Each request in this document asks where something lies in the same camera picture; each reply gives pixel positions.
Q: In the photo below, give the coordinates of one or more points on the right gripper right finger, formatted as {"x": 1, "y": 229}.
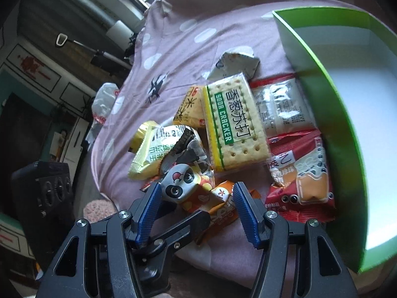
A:
{"x": 319, "y": 269}

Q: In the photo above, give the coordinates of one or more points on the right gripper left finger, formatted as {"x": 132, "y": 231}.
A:
{"x": 112, "y": 230}

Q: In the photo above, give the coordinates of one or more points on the panda snack packet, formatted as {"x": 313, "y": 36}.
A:
{"x": 185, "y": 186}

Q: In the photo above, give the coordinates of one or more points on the silver foil snack packet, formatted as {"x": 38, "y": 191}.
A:
{"x": 233, "y": 63}

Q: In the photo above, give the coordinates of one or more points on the yellow black snack packet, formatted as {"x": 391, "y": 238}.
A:
{"x": 188, "y": 150}

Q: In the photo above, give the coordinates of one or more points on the red bubble tea snack packet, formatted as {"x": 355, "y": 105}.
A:
{"x": 301, "y": 186}

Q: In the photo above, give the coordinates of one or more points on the orange snack packet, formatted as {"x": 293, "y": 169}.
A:
{"x": 221, "y": 209}

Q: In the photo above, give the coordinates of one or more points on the pale yellow snack packet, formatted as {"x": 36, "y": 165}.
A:
{"x": 150, "y": 144}

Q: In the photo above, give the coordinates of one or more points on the soda cracker packet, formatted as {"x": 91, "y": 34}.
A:
{"x": 235, "y": 132}

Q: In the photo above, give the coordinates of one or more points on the yellow rice cracker packet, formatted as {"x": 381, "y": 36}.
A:
{"x": 190, "y": 111}

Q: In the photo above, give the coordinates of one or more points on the white red-edged snack packet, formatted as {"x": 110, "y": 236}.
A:
{"x": 282, "y": 105}

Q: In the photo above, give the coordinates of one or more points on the white red plastic bag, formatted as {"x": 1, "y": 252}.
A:
{"x": 101, "y": 108}

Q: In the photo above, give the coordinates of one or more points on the stick vacuum cleaner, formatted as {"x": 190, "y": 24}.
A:
{"x": 62, "y": 39}

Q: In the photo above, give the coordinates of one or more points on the green cardboard box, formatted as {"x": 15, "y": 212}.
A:
{"x": 346, "y": 62}

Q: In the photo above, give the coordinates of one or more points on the pink polka dot bedsheet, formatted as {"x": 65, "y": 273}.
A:
{"x": 181, "y": 41}

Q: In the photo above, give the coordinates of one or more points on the black camera device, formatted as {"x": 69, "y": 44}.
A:
{"x": 44, "y": 196}

